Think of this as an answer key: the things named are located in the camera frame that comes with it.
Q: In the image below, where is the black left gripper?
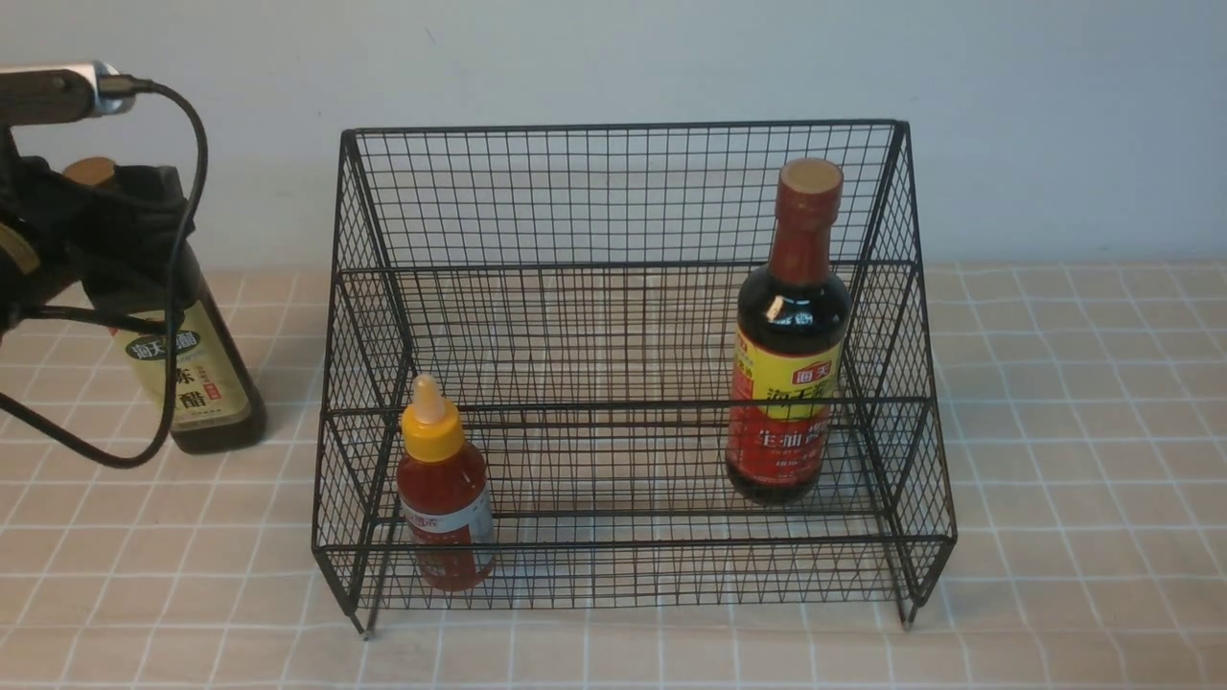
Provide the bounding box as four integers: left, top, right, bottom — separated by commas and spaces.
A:
13, 158, 198, 317

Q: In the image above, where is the vinegar bottle gold cap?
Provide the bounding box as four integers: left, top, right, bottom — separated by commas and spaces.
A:
64, 157, 267, 455

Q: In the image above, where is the chili sauce bottle yellow cap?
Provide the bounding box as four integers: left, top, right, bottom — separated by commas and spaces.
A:
396, 373, 497, 592

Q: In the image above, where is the soy sauce bottle red label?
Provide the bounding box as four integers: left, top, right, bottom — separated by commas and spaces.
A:
725, 158, 853, 506

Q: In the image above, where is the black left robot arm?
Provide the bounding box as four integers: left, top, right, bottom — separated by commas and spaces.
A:
1, 126, 205, 334

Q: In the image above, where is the black camera cable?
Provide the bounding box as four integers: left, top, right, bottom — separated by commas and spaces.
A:
0, 77, 210, 470

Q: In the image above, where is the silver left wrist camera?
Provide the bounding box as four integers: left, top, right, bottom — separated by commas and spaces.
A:
1, 60, 135, 126

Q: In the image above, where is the black wire mesh shelf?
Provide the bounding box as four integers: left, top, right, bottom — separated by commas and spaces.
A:
312, 119, 957, 634

